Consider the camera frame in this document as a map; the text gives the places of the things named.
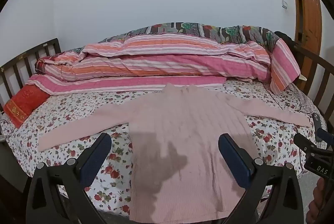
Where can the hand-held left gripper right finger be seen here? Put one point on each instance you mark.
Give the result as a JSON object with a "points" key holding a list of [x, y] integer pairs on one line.
{"points": [[234, 161]]}

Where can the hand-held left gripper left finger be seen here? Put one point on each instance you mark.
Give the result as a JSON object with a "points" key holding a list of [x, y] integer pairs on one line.
{"points": [[96, 158]]}

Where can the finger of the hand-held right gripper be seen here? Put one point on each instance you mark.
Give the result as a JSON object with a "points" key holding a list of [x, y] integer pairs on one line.
{"points": [[325, 138], [302, 141]]}

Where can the pink knit sweater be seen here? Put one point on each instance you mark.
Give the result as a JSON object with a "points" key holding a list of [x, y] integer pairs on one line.
{"points": [[188, 122]]}

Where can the person's right hand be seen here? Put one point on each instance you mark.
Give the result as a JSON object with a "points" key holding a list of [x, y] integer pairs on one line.
{"points": [[317, 200]]}

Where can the small black remote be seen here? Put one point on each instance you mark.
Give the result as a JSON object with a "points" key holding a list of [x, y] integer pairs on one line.
{"points": [[317, 119]]}

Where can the white floral bed sheet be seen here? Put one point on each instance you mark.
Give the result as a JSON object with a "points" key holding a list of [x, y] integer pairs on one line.
{"points": [[78, 114]]}

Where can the dark wooden slatted footboard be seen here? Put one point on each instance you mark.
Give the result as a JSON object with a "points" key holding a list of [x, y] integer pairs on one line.
{"points": [[310, 59]]}

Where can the red embroidered pillow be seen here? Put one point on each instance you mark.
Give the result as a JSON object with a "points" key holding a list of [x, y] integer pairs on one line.
{"points": [[24, 104]]}

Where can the pink orange striped quilt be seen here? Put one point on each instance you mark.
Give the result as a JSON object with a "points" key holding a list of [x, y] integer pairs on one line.
{"points": [[169, 64]]}

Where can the dark wooden slatted headboard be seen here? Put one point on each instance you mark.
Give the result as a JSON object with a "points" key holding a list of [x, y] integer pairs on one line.
{"points": [[28, 53]]}

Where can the brown wooden door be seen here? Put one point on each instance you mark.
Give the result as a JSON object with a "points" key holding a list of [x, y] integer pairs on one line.
{"points": [[309, 12]]}

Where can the white wall switch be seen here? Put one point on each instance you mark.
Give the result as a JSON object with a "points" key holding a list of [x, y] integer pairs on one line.
{"points": [[284, 4]]}

